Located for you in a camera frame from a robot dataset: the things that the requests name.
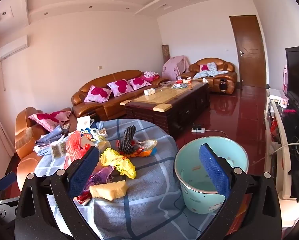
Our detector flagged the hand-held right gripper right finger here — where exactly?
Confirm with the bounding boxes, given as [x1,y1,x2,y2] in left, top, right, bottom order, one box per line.
[199,144,282,240]

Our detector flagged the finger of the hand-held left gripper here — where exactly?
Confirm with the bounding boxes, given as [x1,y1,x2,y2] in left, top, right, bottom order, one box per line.
[0,172,17,192]

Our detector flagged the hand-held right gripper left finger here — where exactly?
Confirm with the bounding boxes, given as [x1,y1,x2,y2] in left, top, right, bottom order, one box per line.
[15,145,101,240]

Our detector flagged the purple snack wrapper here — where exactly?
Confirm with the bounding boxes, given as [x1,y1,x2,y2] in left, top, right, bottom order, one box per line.
[82,165,114,198]

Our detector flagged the light blue plastic trash bucket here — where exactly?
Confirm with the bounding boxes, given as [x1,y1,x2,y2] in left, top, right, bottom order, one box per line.
[174,136,248,214]

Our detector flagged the small red snack wrapper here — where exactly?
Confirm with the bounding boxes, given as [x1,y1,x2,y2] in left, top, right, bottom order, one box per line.
[73,194,92,206]

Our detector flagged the red printed plastic bag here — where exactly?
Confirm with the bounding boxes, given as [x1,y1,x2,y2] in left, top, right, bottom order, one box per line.
[65,131,90,170]

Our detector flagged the yellow sponge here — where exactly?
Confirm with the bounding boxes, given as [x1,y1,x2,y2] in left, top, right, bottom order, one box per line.
[89,180,129,201]

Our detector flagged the white yellow plastic bag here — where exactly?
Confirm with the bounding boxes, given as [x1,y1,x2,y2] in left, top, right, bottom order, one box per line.
[90,128,112,153]

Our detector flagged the black corrugated paper piece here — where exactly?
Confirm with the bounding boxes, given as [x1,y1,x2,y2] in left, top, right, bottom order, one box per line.
[117,125,137,157]

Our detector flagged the orange snack wrapper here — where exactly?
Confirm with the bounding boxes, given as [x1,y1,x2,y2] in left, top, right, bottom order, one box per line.
[128,147,157,158]

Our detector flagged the clear plastic wrapper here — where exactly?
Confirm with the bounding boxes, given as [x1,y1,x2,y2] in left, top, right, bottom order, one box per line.
[137,139,158,153]

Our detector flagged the white power strip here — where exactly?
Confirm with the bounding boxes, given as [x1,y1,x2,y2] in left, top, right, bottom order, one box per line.
[191,124,206,134]

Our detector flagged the folded blue checked sheets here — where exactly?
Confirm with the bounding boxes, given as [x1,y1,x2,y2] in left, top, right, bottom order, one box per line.
[35,124,68,155]

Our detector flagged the brown leather chaise sofa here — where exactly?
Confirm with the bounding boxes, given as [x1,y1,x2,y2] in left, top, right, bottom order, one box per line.
[15,107,78,193]

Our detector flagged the long brown leather sofa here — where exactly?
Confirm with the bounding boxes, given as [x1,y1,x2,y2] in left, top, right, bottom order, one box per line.
[72,69,170,121]

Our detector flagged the white television stand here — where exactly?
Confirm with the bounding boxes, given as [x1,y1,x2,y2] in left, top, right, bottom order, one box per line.
[263,89,299,228]

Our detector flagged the dark wooden coffee table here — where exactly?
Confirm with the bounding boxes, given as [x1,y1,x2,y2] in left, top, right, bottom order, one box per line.
[120,81,210,137]

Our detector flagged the brown leather armchair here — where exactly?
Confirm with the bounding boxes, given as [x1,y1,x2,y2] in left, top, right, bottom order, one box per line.
[181,57,238,95]

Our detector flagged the white flat box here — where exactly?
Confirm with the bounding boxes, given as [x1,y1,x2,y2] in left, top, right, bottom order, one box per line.
[268,88,288,100]

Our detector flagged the light blue blanket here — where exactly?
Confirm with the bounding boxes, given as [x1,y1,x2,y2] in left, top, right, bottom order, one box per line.
[193,62,228,79]

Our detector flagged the pink cloth cover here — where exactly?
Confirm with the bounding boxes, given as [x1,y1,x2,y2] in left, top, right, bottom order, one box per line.
[162,55,191,80]

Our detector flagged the pink toy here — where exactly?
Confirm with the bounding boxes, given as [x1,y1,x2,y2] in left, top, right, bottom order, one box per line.
[282,64,289,94]

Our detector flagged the brown wooden door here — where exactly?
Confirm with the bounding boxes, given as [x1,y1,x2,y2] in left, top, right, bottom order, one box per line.
[229,15,267,88]

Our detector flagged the tall patterned cylinder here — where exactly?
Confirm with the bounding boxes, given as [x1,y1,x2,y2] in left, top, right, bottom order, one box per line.
[161,44,170,67]

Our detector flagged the white air conditioner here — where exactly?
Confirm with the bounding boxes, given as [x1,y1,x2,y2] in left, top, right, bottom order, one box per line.
[0,35,29,59]

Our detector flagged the white cable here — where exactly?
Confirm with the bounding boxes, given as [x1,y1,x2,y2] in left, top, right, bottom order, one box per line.
[249,142,299,166]

